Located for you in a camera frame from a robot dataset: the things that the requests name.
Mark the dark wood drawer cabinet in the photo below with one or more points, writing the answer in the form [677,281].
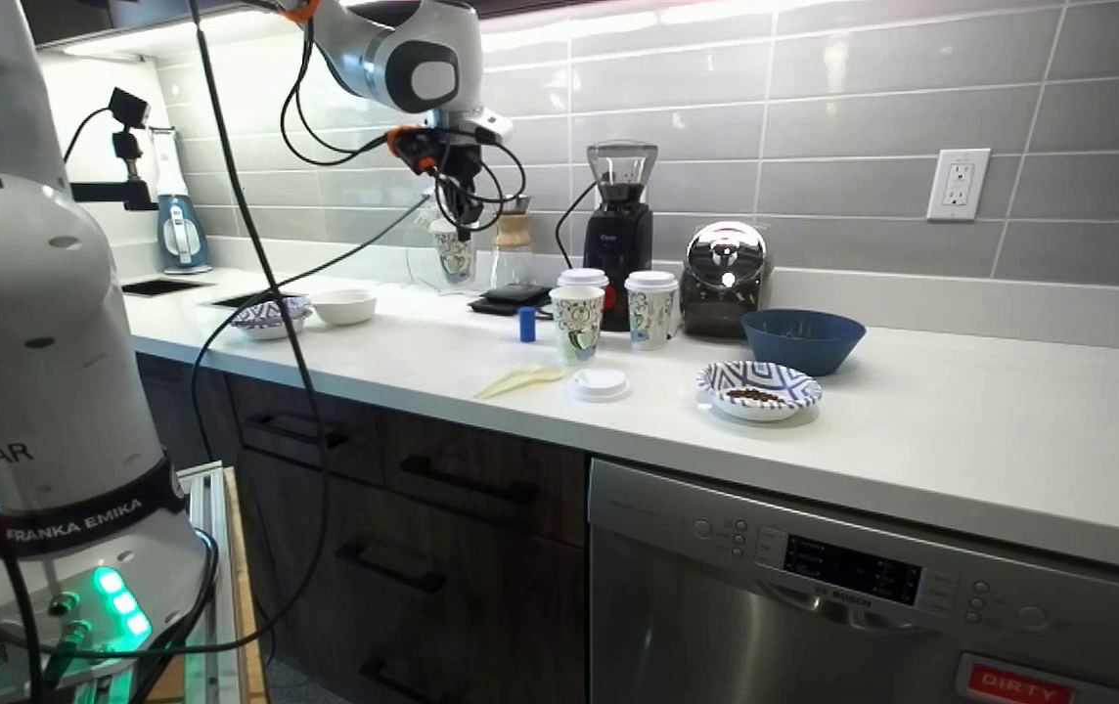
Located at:
[457,572]

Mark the black coffee scale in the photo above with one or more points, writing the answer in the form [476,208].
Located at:
[506,303]

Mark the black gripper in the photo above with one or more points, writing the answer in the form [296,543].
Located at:
[465,157]

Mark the small blue cylinder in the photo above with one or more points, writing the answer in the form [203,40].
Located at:
[530,328]

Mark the empty white wall outlet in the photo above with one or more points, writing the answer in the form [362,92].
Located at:
[959,180]

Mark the chrome kettle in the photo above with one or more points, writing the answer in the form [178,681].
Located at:
[724,277]

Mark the cream plastic knife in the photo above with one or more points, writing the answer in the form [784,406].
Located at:
[506,386]

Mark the stainless steel dishwasher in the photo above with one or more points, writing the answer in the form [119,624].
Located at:
[886,599]

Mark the blue clear bottle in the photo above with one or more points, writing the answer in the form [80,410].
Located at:
[182,225]

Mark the dark blue bowl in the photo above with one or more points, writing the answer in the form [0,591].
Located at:
[805,343]

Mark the white plastic bowl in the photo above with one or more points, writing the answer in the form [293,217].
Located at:
[346,307]

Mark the white plastic cup lid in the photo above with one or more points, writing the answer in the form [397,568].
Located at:
[600,386]

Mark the lidded floral paper cup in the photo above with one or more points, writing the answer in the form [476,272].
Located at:
[651,312]
[582,277]

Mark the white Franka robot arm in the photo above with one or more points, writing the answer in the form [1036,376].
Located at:
[26,328]

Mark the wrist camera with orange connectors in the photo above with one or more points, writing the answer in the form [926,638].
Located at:
[414,145]

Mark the white metal rail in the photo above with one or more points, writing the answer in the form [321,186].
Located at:
[223,572]

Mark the black camera on stand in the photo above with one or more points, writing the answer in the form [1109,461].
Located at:
[132,123]

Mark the black coffee grinder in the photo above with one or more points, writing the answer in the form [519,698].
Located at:
[620,235]

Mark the glass pour-over coffee carafe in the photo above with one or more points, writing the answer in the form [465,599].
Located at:
[514,257]

